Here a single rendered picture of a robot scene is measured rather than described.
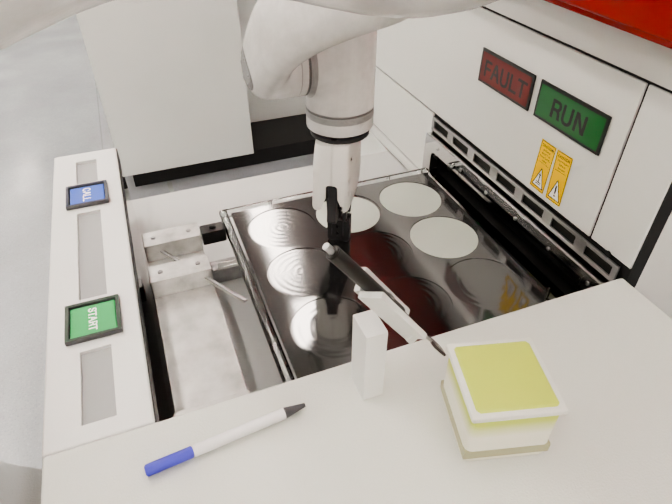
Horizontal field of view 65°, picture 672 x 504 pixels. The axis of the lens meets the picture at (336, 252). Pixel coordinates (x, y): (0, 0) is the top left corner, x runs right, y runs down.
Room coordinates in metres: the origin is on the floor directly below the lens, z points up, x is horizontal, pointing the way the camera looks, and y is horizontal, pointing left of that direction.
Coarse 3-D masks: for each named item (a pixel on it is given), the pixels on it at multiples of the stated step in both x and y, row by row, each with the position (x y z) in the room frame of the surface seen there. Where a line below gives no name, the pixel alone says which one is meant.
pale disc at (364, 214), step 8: (352, 200) 0.72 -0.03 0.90; (360, 200) 0.72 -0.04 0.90; (352, 208) 0.70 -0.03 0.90; (360, 208) 0.70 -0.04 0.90; (368, 208) 0.70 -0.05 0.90; (376, 208) 0.70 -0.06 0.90; (320, 216) 0.67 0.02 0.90; (352, 216) 0.67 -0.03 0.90; (360, 216) 0.67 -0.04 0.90; (368, 216) 0.67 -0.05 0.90; (376, 216) 0.67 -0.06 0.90; (352, 224) 0.65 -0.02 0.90; (360, 224) 0.65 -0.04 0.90; (368, 224) 0.65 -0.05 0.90; (352, 232) 0.63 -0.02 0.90
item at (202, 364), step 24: (168, 312) 0.49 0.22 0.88; (192, 312) 0.49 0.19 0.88; (216, 312) 0.49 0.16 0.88; (168, 336) 0.45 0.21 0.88; (192, 336) 0.45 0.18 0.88; (216, 336) 0.45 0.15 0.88; (168, 360) 0.41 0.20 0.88; (192, 360) 0.41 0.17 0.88; (216, 360) 0.41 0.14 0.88; (192, 384) 0.37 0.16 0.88; (216, 384) 0.37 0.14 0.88; (240, 384) 0.37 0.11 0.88
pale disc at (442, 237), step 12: (420, 228) 0.64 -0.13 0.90; (432, 228) 0.64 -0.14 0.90; (444, 228) 0.64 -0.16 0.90; (456, 228) 0.64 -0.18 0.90; (468, 228) 0.64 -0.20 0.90; (420, 240) 0.61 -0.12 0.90; (432, 240) 0.61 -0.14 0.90; (444, 240) 0.61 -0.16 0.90; (456, 240) 0.61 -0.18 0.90; (468, 240) 0.61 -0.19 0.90; (432, 252) 0.59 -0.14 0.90; (444, 252) 0.59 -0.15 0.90; (456, 252) 0.59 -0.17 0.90; (468, 252) 0.59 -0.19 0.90
